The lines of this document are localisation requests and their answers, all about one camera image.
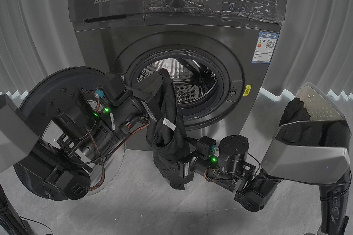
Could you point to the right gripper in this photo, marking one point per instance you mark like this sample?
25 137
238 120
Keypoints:
190 170

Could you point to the heap of dark clothes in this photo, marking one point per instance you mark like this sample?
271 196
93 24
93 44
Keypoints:
295 114

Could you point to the white curtain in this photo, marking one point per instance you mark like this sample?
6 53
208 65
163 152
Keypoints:
27 21

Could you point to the grey washing machine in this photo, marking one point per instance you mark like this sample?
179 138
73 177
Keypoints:
220 44

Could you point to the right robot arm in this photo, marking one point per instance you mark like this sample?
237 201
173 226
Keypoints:
303 156

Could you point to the cream laundry basket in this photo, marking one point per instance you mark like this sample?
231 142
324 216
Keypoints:
317 107

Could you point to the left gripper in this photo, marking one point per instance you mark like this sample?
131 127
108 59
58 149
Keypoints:
132 112

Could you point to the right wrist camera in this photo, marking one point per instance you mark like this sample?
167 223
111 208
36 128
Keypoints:
206 145

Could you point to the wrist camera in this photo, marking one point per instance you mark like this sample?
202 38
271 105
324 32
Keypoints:
206 145
114 89

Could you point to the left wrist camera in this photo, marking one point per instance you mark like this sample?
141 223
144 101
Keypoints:
114 89

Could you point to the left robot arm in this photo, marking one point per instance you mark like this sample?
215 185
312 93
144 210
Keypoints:
69 107

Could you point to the black garment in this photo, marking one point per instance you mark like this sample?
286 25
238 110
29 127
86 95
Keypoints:
171 151

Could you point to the washing machine door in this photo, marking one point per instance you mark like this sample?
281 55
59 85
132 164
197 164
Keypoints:
56 77

